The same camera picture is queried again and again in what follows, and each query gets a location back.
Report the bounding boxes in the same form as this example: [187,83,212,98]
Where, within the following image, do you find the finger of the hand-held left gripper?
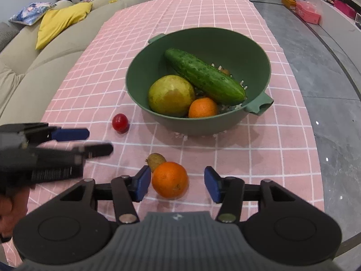
[70,143,114,159]
[42,128,90,142]

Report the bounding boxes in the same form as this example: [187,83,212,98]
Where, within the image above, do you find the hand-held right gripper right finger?
[204,166,299,223]

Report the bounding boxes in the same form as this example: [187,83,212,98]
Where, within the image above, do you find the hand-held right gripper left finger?
[58,165,152,223]

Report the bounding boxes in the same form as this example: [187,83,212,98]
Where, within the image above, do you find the orange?
[152,162,189,199]
[188,97,219,118]

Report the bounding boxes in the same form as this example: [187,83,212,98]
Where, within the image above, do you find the red cherry tomato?
[112,113,129,134]

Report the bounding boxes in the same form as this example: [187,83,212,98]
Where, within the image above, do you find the yellow-green pear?
[148,75,196,117]

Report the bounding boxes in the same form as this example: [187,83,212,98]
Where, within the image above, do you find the green cucumber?
[164,49,246,105]

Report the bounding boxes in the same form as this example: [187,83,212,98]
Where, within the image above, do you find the green colander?
[126,27,275,136]

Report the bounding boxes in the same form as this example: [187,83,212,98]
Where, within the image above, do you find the person's left hand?
[0,188,30,239]

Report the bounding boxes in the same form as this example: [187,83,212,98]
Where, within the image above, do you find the pink checked tablecloth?
[3,0,325,266]

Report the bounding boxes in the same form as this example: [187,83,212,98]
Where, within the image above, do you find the beige sofa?
[0,0,153,125]

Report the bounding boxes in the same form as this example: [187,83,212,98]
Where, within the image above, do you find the yellow cushion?
[35,2,93,51]

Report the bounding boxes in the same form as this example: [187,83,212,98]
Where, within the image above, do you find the grey striped cushion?
[0,22,20,53]

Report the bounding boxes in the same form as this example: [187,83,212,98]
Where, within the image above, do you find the blue printed cushion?
[8,2,56,24]

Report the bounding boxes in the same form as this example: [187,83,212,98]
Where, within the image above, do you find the pink box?
[295,0,321,24]

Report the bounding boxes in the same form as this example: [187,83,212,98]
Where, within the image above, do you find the white low cabinet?
[284,0,361,51]

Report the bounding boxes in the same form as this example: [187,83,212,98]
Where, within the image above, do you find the magenta box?
[333,0,356,19]

